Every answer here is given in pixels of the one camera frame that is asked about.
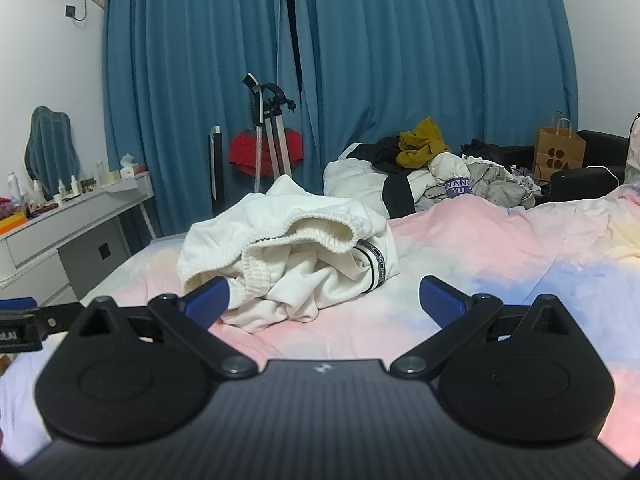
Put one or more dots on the group of cosmetic bottles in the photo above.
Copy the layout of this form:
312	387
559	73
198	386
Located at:
75	187

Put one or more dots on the white pants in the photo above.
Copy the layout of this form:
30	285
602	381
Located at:
280	275

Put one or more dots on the white dressing table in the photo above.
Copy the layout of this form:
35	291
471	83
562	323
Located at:
45	235

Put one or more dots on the wavy-edged mirror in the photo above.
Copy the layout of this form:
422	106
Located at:
50	150

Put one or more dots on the pastel tie-dye blanket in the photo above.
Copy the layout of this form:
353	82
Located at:
500	240

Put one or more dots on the mustard yellow cloth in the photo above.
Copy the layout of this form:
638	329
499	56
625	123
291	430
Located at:
420	145

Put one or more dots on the orange box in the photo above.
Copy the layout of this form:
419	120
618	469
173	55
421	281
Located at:
12	222

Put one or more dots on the brown paper bag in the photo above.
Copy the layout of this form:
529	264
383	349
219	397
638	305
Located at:
557	152

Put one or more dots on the black sofa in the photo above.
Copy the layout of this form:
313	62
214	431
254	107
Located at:
602	150

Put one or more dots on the white tissue box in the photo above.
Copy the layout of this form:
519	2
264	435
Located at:
131	167

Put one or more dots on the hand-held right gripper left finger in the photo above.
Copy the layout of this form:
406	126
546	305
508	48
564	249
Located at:
206	298

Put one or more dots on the garment steamer stand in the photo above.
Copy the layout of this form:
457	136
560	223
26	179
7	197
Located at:
274	125

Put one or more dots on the blue curtain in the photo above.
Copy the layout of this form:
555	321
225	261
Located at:
175	85
425	50

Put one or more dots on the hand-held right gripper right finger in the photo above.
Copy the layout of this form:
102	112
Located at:
442	300

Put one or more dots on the black cloth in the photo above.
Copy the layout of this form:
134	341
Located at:
380	152

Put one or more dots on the black upright panel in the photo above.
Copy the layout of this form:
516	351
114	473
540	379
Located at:
217	170

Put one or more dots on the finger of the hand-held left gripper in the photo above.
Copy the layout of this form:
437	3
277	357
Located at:
65	313

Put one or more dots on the red cloth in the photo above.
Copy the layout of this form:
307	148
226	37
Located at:
245	152

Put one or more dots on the floral pillow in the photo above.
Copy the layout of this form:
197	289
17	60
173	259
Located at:
634	150

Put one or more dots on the dark crumpled cloth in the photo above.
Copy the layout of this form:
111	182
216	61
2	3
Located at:
482	149

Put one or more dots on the grey cloth with purple label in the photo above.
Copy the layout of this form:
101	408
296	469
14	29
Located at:
495	182

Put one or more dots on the white puffer jacket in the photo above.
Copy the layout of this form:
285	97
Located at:
355	180

